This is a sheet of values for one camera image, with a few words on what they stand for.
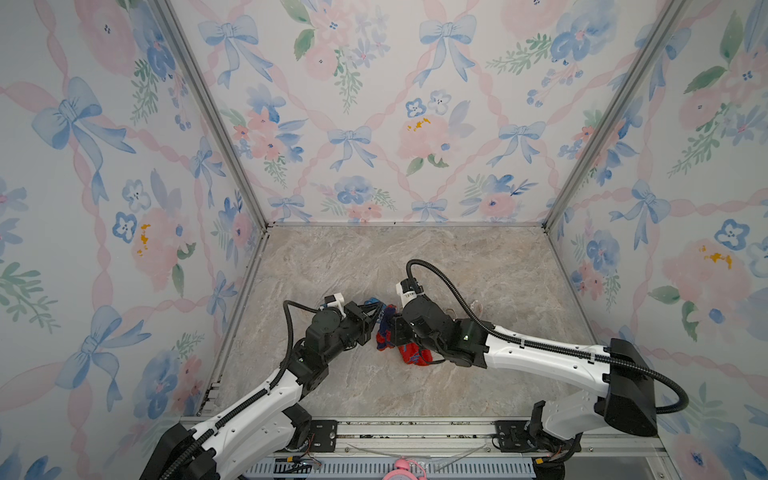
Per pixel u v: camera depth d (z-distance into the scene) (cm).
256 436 50
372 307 76
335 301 75
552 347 47
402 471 69
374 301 77
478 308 97
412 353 86
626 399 39
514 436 73
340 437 75
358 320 68
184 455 40
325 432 75
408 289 66
